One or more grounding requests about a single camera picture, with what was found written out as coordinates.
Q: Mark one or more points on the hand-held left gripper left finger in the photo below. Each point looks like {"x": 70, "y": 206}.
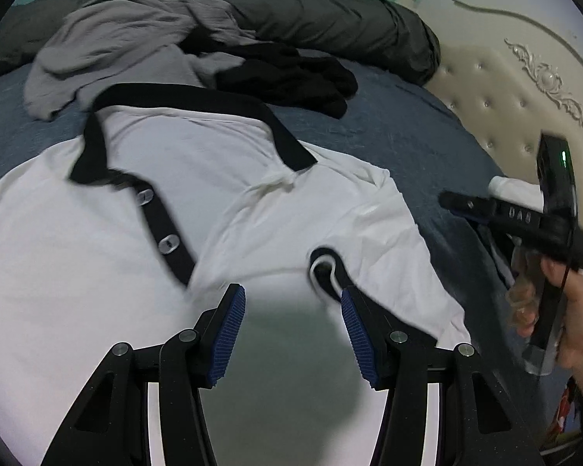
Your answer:
{"x": 228, "y": 335}

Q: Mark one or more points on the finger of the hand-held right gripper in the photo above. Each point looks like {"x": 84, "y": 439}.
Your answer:
{"x": 466, "y": 206}

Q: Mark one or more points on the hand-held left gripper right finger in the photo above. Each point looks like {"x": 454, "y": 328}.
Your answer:
{"x": 359, "y": 335}

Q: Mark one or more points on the white polo shirt black collar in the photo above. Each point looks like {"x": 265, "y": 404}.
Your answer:
{"x": 77, "y": 252}

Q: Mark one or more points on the cream tufted headboard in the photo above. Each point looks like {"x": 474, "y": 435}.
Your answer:
{"x": 495, "y": 97}

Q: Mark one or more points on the red printed bag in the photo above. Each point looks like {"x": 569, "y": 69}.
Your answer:
{"x": 566, "y": 412}

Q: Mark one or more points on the dark grey rolled duvet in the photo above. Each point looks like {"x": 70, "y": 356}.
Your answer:
{"x": 320, "y": 14}

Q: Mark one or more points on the grey shirt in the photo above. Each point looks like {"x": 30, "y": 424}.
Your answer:
{"x": 116, "y": 48}

